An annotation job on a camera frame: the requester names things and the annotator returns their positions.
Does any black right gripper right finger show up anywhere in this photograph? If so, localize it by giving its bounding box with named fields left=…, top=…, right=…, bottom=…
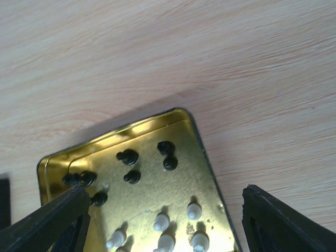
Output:
left=242, top=185, right=335, bottom=251

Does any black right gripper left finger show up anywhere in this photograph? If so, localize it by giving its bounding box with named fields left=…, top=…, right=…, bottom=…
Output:
left=1, top=184, right=91, bottom=251

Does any black silver chess board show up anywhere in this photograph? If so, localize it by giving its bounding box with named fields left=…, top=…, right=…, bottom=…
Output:
left=0, top=173, right=12, bottom=230

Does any gold metal tin box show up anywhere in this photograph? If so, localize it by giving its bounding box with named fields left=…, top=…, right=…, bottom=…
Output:
left=37, top=108, right=242, bottom=251

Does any black piece in tin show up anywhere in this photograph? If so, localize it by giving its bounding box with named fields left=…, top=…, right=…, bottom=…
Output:
left=157, top=141, right=175, bottom=156
left=163, top=156, right=178, bottom=171
left=62, top=171, right=97, bottom=187
left=123, top=170, right=141, bottom=184
left=116, top=149, right=139, bottom=165
left=90, top=191, right=108, bottom=207

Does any white piece in tin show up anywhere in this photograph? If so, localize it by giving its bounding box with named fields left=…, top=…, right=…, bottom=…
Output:
left=153, top=235, right=175, bottom=252
left=186, top=202, right=202, bottom=220
left=153, top=213, right=170, bottom=232
left=106, top=229, right=127, bottom=249
left=191, top=233, right=209, bottom=252

